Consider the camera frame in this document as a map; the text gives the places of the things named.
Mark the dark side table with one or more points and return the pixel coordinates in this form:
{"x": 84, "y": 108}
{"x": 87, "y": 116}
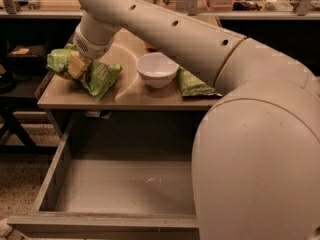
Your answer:
{"x": 24, "y": 76}

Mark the open grey drawer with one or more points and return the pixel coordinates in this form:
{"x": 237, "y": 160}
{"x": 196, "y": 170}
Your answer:
{"x": 127, "y": 177}

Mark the green rice chip bag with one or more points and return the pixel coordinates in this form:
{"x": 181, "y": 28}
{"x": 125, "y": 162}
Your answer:
{"x": 97, "y": 79}

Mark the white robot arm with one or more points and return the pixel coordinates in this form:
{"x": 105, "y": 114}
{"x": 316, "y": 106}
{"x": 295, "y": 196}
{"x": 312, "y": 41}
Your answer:
{"x": 256, "y": 153}

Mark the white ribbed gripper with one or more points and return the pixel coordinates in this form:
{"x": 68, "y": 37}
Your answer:
{"x": 89, "y": 48}

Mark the green jalapeno kettle chip bag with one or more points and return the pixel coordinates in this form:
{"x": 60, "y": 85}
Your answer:
{"x": 191, "y": 86}

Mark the white bowl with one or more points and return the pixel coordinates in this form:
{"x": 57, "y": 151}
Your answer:
{"x": 156, "y": 70}

